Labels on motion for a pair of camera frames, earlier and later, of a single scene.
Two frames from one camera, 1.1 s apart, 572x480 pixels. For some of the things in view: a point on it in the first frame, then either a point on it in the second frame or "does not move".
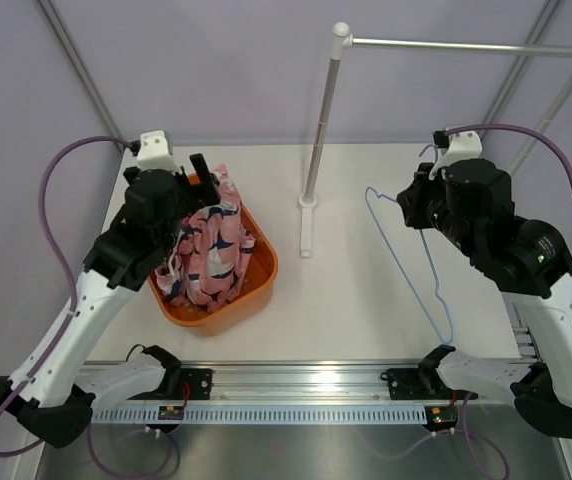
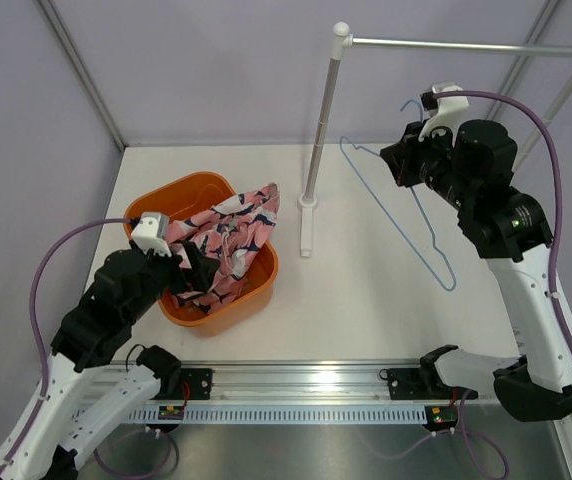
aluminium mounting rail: (292, 382) does not move
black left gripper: (201, 194) -> (196, 278)
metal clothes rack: (342, 42) does not move
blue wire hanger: (429, 257) -> (342, 143)
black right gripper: (413, 197) -> (402, 157)
